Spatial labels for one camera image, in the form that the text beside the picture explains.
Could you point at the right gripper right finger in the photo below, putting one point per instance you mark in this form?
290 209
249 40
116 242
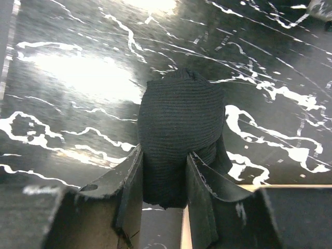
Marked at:
225 215

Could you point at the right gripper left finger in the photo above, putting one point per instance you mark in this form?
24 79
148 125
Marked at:
105 213

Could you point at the black underwear beige waistband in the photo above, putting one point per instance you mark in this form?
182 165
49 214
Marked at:
179 114

